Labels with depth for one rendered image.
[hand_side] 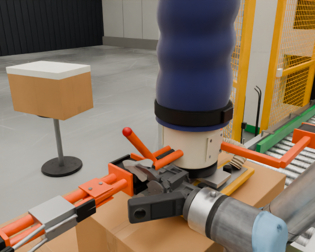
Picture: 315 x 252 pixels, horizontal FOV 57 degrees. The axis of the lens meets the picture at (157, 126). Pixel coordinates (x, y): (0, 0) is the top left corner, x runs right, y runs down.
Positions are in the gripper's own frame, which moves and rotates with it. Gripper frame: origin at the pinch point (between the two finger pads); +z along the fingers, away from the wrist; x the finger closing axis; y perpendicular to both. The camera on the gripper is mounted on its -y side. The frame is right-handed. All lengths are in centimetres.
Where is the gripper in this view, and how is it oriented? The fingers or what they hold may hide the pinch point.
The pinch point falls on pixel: (124, 177)
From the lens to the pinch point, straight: 72.4
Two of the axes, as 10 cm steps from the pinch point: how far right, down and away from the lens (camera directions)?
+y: 6.7, -2.7, 6.9
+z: -7.4, -2.3, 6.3
